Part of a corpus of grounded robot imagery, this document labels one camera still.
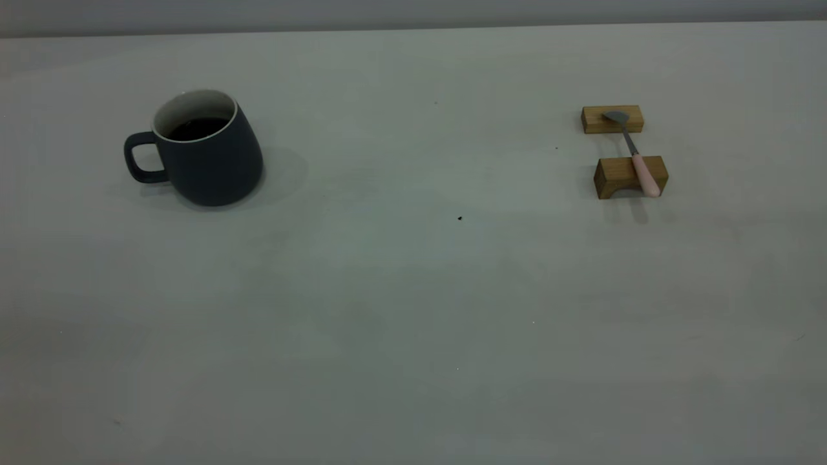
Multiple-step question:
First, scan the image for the dark grey ceramic mug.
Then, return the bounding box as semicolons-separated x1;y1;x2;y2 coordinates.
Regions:
123;89;264;208

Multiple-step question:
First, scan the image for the arched wooden block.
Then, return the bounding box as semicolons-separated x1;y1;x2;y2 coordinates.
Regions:
594;156;669;200

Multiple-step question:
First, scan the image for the pink-handled metal spoon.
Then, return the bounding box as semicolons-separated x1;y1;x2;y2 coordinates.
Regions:
603;110;662;198

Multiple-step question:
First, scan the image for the flat rectangular wooden block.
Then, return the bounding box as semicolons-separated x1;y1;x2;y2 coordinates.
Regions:
581;105;645;135

